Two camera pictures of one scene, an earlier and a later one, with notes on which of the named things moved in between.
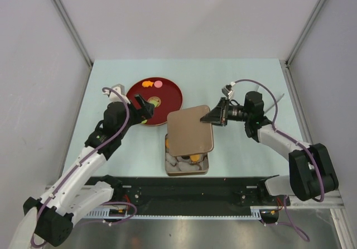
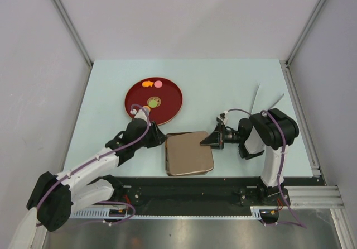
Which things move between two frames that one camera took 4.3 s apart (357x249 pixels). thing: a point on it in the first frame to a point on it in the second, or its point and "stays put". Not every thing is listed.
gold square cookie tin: [194, 164] stays put
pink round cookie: [158, 84] stays put
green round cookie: [154, 102] stays put
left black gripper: [146, 112] to [158, 137]
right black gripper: [219, 115] to [216, 139]
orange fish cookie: [146, 84] stays put
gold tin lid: [187, 134] to [186, 155]
